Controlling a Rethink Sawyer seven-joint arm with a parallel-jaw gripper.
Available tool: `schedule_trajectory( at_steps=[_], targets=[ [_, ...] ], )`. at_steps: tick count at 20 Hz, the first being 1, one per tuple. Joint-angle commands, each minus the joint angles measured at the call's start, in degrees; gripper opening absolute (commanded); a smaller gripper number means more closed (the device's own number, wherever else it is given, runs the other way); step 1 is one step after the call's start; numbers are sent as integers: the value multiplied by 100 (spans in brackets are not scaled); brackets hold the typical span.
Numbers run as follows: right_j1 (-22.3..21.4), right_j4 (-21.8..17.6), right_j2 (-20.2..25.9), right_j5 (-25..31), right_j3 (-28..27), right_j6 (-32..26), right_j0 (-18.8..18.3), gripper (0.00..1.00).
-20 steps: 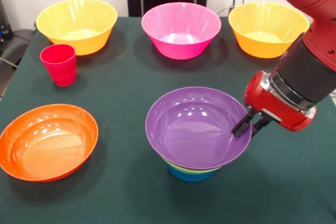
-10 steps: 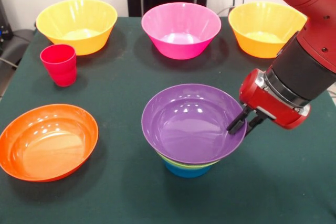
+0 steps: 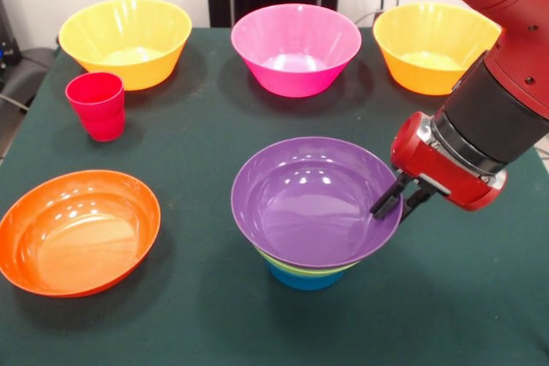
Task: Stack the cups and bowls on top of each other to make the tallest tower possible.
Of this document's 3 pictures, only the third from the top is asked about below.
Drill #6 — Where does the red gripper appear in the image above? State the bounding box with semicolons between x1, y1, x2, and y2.
369;111;509;225

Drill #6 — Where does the purple bowl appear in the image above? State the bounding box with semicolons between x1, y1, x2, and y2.
230;135;404;269

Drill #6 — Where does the blue bowl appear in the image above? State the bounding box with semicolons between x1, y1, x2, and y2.
268;261;347;292

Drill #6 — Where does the large green bowl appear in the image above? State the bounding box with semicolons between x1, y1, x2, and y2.
256;246;361;276

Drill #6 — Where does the pink large bowl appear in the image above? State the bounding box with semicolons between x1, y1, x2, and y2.
230;3;363;99

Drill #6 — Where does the yellow-orange large bowl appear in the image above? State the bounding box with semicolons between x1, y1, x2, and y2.
372;1;503;96
57;0;193;92

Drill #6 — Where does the dark green tablecloth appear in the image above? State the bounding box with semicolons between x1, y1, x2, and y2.
0;27;549;366

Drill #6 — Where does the red cup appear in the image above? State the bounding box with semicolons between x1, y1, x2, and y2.
64;71;126;143

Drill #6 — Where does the orange shallow bowl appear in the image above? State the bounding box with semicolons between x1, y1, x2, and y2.
0;169;162;298

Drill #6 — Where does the grey office chair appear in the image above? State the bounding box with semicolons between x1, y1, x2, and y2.
0;47;59;111

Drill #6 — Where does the black computer equipment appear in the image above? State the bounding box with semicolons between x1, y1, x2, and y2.
0;0;21;69

